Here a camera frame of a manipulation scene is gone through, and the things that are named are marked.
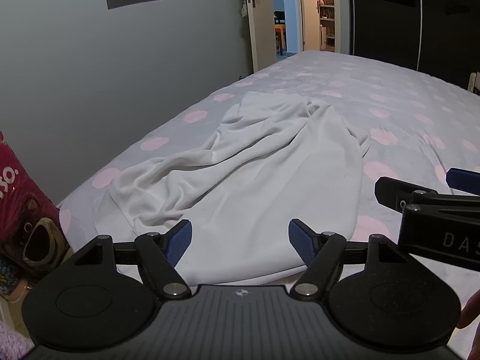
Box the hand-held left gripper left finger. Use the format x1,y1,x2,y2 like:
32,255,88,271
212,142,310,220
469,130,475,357
74,220,193,301

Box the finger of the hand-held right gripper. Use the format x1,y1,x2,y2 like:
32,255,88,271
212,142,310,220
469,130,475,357
445,167,480,196
374,176,480,214

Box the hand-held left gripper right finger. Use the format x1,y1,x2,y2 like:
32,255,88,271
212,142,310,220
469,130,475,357
288,219,410,301

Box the white garment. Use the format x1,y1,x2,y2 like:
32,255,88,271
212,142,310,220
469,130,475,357
94,91,372,286

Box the person's right hand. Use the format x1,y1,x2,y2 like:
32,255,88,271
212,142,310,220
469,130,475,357
458,288,480,360

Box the polka dot bed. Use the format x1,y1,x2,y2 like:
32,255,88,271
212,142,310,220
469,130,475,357
58,50,480,360

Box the pink bear print bag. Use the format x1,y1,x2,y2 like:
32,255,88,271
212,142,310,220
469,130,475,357
0,131,72,279

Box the colourful printed object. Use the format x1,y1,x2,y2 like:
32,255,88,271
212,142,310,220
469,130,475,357
0,253,32,302

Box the black wardrobe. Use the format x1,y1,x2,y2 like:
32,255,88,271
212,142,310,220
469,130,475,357
348,0,480,84

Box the storage shelf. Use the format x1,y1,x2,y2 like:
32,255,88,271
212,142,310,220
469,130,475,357
317,0,338,50

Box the wooden stool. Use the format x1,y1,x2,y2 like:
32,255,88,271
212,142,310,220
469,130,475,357
273,24,288,58

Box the purple fuzzy cloth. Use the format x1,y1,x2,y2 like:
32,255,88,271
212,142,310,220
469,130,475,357
0,320,35,360

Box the white door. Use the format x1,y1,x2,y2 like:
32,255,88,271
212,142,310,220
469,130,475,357
243,0,279,74

